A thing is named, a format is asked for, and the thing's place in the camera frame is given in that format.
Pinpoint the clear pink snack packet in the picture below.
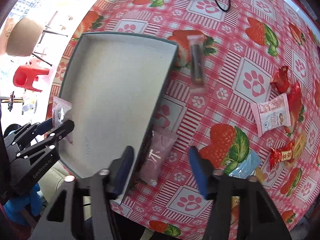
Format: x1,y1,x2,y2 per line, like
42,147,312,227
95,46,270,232
52,96,75,145

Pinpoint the light blue snack packet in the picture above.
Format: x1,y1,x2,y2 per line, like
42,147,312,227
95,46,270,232
229,150,262,179

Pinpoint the red gold snack packet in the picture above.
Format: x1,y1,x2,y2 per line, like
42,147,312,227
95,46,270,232
269,139,295,169

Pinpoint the yellow biscuit packet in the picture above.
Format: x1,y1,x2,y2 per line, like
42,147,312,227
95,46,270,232
285,132,307,168

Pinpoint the pink white snack packet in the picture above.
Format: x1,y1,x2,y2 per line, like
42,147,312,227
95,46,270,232
251,93,291,137

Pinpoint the mauve snack packet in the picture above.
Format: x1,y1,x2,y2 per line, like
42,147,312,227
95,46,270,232
139,127,178,187

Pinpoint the red snack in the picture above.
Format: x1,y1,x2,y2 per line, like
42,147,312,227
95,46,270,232
285,81,303,135

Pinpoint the red candy wrapper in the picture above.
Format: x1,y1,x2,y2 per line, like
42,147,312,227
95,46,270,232
270,66,290,94

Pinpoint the clear dark snack stick pack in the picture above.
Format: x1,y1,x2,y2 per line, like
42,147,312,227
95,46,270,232
187,35,208,94

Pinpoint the blue gloved left hand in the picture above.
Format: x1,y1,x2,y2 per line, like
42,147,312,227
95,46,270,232
3,183,42,226

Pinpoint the red plastic stool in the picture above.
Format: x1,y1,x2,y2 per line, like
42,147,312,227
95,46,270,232
13,59,49,93

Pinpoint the grey shallow tray box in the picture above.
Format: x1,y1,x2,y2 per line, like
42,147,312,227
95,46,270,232
59,32,178,190

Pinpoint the cardboard box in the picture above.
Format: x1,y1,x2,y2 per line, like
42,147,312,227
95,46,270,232
1,17,44,57

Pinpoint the strawberry plaid tablecloth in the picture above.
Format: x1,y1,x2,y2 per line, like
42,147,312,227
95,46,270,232
50,0,319,239

